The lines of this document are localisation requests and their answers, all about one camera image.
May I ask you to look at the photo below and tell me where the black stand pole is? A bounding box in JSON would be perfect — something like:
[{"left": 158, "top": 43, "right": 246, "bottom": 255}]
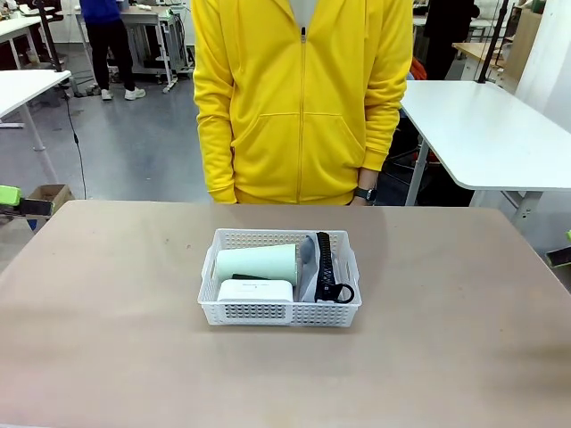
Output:
[
  {"left": 37, "top": 0, "right": 63, "bottom": 73},
  {"left": 475, "top": 0, "right": 512, "bottom": 85}
]

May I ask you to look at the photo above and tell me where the white perforated plastic basket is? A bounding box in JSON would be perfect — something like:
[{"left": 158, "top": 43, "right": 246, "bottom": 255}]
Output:
[{"left": 197, "top": 227, "right": 363, "bottom": 329}]

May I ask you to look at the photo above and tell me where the person's left forearm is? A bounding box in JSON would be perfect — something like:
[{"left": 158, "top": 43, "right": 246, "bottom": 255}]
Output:
[{"left": 356, "top": 102, "right": 403, "bottom": 190}]

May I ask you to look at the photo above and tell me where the wooden top table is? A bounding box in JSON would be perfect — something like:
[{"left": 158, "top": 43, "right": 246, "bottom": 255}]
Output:
[{"left": 451, "top": 41, "right": 510, "bottom": 82}]

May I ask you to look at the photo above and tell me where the person in yellow hoodie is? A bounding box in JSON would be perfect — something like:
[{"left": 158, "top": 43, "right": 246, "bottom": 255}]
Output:
[{"left": 191, "top": 0, "right": 414, "bottom": 207}]

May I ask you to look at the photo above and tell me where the grey cloth item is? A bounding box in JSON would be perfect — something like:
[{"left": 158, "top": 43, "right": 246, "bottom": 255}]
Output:
[{"left": 295, "top": 235, "right": 322, "bottom": 304}]

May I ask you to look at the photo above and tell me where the person in blue top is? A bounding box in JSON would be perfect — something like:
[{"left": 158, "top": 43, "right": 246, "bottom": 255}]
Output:
[{"left": 79, "top": 0, "right": 147, "bottom": 102}]

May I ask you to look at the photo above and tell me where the large white table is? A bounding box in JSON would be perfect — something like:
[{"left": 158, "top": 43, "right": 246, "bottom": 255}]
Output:
[{"left": 399, "top": 79, "right": 571, "bottom": 193}]

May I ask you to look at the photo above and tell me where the small cardboard box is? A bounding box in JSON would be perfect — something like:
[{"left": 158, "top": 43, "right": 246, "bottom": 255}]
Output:
[{"left": 26, "top": 183, "right": 75, "bottom": 211}]

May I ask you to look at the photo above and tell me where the grey metal frame desk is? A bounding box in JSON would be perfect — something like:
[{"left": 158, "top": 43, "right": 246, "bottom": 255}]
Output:
[{"left": 73, "top": 3, "right": 191, "bottom": 94}]

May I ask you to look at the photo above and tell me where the white rounded box device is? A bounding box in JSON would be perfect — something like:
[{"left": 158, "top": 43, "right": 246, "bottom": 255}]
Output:
[{"left": 216, "top": 278, "right": 297, "bottom": 305}]

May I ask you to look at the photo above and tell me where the tall cardboard panel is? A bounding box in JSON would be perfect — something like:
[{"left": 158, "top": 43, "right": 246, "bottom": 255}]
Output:
[{"left": 503, "top": 7, "right": 543, "bottom": 82}]

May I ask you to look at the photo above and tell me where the person in black clothes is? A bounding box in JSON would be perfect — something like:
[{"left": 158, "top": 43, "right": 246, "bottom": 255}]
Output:
[{"left": 421, "top": 0, "right": 470, "bottom": 81}]

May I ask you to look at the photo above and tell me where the thin black floor cable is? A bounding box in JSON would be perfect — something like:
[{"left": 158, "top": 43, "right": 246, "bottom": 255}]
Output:
[{"left": 64, "top": 86, "right": 89, "bottom": 201}]

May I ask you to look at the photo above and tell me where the light green plastic cup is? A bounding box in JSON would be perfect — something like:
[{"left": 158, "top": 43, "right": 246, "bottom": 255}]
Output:
[{"left": 215, "top": 243, "right": 299, "bottom": 284}]

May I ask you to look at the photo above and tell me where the person's right forearm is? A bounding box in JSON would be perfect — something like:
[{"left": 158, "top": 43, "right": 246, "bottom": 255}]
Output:
[{"left": 194, "top": 114, "right": 238, "bottom": 205}]

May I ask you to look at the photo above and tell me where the white desk with leg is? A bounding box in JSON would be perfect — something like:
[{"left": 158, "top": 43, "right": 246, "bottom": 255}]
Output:
[{"left": 0, "top": 69, "right": 72, "bottom": 179}]

